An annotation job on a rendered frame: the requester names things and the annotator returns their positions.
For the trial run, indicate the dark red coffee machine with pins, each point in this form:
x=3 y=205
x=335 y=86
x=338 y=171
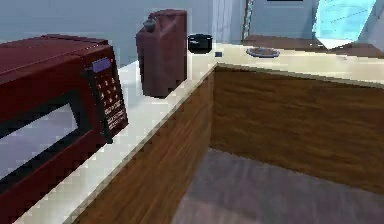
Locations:
x=163 y=56

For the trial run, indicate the pale grey room door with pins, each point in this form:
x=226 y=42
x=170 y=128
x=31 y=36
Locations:
x=226 y=20

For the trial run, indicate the small dark blue cube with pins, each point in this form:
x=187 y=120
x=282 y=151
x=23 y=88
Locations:
x=218 y=54

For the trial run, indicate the dark red microwave oven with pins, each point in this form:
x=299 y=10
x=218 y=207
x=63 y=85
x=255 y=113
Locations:
x=46 y=86

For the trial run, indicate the dark framed wall picture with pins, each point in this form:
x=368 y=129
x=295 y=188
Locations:
x=285 y=0

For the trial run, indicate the grey plate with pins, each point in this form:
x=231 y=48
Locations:
x=263 y=52

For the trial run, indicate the wooden kitchen counter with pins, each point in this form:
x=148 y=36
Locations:
x=266 y=113

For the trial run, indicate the black bowl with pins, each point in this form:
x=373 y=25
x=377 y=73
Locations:
x=200 y=44

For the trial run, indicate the bright blue window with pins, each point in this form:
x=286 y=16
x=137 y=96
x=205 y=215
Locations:
x=340 y=16

